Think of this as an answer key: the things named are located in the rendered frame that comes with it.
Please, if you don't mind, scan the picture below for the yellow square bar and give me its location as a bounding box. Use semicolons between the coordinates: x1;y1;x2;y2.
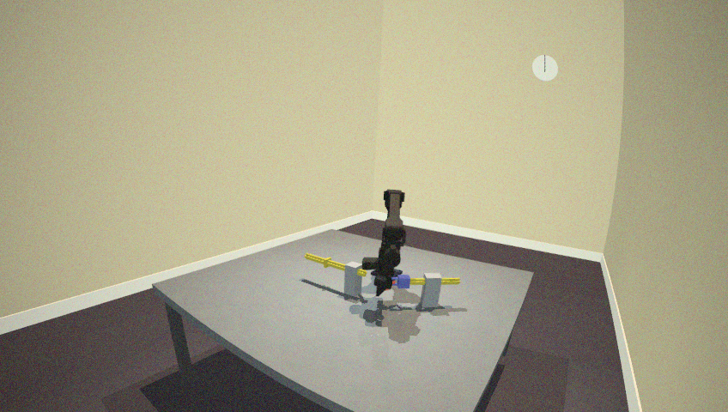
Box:
305;253;367;297

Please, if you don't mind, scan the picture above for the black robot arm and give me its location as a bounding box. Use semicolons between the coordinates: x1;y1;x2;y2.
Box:
362;189;406;272

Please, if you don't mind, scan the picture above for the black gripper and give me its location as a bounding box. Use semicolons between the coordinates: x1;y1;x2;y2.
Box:
374;255;394;296

